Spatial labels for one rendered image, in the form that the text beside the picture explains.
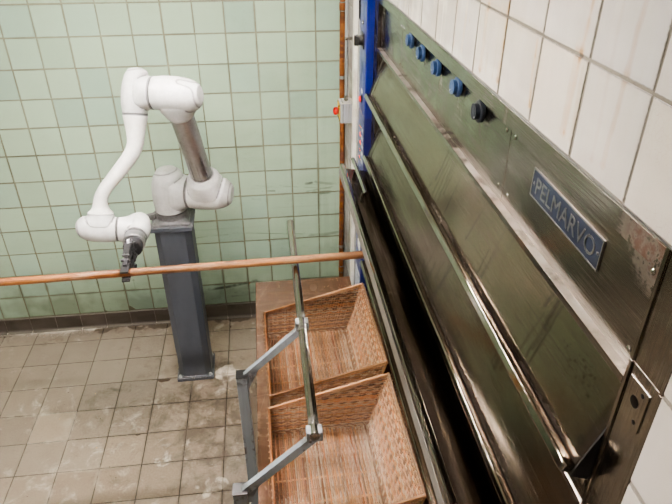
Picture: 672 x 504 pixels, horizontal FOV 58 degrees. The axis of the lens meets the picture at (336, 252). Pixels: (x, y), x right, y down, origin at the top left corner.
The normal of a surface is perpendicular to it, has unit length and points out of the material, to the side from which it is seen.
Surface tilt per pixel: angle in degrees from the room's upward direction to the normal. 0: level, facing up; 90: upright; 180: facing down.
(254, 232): 90
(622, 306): 90
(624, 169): 90
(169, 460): 0
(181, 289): 90
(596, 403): 70
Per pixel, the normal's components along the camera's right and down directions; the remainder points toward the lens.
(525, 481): -0.93, -0.23
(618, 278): -0.99, 0.07
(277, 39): 0.12, 0.52
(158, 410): 0.00, -0.85
